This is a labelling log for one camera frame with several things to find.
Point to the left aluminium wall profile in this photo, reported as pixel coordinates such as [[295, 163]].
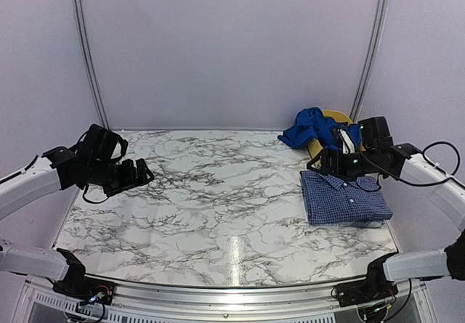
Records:
[[90, 70]]

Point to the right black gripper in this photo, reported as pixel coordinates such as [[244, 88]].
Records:
[[338, 170]]

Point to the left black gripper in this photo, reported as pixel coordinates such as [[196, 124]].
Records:
[[130, 181]]

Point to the blue pleated skirt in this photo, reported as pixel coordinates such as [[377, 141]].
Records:
[[306, 126]]

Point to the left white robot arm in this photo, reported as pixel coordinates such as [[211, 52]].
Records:
[[96, 159]]

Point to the aluminium table front rail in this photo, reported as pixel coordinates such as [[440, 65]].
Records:
[[143, 302]]

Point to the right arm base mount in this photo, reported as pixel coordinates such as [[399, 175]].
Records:
[[361, 291]]

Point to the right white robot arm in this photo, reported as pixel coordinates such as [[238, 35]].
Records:
[[377, 153]]

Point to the aluminium wall profile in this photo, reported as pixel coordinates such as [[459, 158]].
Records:
[[90, 70], [370, 58]]

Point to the right aluminium wall profile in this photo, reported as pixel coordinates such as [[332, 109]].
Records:
[[370, 58]]

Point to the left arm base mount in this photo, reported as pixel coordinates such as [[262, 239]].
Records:
[[88, 291]]

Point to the blue checked folded shirt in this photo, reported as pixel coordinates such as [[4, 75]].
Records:
[[330, 200]]

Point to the yellow plastic basket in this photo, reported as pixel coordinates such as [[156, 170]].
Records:
[[331, 120]]

